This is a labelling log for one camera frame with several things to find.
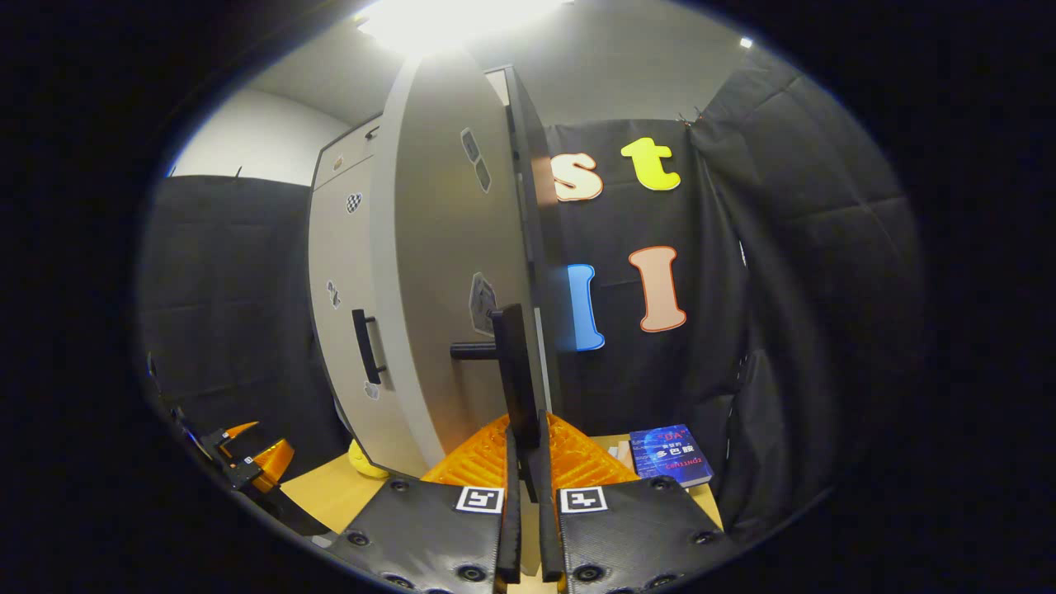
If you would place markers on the checker-sticker grey cabinet door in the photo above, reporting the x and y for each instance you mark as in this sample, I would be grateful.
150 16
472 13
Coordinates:
338 247

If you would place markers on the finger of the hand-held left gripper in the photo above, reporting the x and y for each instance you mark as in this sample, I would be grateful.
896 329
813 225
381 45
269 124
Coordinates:
239 431
272 466

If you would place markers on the large ceiling light panel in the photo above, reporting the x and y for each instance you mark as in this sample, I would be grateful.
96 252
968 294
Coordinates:
445 21

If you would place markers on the blue book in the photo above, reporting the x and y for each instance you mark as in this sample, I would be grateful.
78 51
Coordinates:
668 454

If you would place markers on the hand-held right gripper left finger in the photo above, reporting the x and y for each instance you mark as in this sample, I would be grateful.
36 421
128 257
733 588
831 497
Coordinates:
510 536

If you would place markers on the yellow plush toy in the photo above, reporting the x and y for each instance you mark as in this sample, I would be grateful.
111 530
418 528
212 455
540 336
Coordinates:
363 464

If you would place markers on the black binder clip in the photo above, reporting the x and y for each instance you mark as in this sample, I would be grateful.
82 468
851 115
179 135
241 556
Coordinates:
686 120

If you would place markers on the black backdrop cloth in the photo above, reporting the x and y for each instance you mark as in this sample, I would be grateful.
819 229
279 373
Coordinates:
784 289

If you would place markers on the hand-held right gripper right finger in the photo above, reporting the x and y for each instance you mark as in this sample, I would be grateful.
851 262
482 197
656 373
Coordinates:
549 536

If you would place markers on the twin-sticker grey cabinet door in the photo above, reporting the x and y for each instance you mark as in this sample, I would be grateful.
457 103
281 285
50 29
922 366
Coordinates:
445 289

